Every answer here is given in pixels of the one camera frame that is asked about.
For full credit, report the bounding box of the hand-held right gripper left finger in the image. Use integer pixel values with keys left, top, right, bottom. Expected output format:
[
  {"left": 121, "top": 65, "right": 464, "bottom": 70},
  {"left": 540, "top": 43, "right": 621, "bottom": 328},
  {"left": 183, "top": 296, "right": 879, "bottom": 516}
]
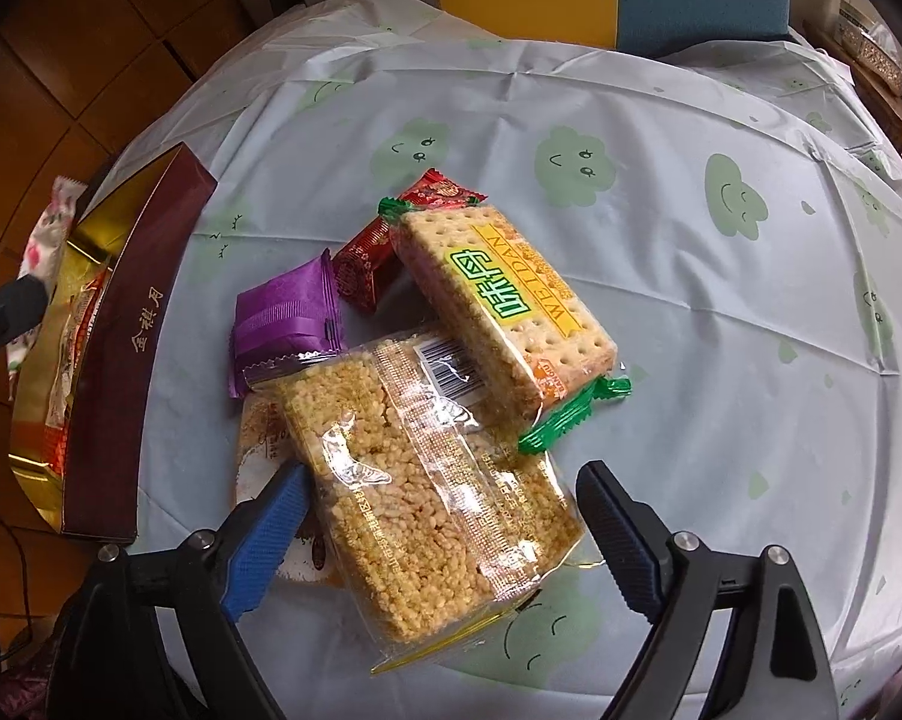
[{"left": 46, "top": 461, "right": 313, "bottom": 720}]

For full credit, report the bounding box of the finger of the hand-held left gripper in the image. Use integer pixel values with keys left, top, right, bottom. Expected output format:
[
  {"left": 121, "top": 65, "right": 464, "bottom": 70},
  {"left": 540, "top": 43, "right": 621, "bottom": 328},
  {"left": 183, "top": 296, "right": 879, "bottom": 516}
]
[{"left": 0, "top": 275, "right": 51, "bottom": 370}]

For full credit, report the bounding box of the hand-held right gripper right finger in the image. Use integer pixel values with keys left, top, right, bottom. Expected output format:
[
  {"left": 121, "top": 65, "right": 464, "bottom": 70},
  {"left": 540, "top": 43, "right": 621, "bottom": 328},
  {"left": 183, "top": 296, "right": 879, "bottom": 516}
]
[{"left": 575, "top": 460, "right": 842, "bottom": 720}]

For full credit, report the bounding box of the round cake packet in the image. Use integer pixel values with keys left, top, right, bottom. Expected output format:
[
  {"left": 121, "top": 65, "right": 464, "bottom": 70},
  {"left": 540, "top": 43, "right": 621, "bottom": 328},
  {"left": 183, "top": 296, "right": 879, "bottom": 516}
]
[{"left": 230, "top": 390, "right": 347, "bottom": 587}]

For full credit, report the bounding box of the small white snack packet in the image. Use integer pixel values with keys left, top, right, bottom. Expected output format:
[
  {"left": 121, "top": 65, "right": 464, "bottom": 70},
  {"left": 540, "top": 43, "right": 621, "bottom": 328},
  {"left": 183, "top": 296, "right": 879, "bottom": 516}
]
[{"left": 7, "top": 175, "right": 86, "bottom": 391}]

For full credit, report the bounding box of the dark red gift box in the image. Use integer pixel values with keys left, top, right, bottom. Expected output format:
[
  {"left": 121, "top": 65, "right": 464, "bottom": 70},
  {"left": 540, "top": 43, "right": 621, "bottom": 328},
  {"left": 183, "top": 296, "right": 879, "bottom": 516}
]
[{"left": 7, "top": 142, "right": 220, "bottom": 545}]

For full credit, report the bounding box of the clear rice crisp packet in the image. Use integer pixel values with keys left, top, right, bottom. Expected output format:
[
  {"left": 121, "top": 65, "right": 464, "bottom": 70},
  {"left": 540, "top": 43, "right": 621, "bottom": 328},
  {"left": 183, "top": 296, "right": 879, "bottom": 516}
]
[{"left": 245, "top": 322, "right": 583, "bottom": 672}]

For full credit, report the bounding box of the purple snack packet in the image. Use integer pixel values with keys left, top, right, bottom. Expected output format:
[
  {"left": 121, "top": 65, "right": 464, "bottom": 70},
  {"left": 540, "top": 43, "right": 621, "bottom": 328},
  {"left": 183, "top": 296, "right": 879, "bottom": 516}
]
[{"left": 226, "top": 255, "right": 347, "bottom": 400}]

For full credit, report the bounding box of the green-ended cracker packet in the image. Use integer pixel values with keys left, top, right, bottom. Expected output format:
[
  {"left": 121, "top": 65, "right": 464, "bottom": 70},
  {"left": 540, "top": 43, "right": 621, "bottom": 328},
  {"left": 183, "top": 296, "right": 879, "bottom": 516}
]
[{"left": 378, "top": 195, "right": 633, "bottom": 457}]

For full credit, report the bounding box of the dark patterned cloth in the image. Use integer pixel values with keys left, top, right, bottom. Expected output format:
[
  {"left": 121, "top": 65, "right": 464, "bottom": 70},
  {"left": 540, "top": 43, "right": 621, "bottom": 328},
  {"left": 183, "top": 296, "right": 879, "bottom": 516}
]
[{"left": 0, "top": 615, "right": 77, "bottom": 720}]

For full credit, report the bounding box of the wooden side desk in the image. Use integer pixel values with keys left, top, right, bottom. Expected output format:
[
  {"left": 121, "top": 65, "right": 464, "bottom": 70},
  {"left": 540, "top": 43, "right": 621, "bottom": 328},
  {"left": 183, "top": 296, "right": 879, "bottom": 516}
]
[{"left": 803, "top": 19, "right": 902, "bottom": 166}]

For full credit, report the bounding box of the woven tissue box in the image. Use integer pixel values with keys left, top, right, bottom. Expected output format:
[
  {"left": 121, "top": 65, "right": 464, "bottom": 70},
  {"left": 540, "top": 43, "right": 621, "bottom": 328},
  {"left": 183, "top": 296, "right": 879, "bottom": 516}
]
[{"left": 833, "top": 4, "right": 902, "bottom": 91}]

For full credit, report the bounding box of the black cable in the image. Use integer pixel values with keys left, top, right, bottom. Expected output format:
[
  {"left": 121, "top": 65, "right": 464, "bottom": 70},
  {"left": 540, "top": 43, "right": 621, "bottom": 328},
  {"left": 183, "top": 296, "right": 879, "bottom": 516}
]
[{"left": 0, "top": 480, "right": 34, "bottom": 661}]

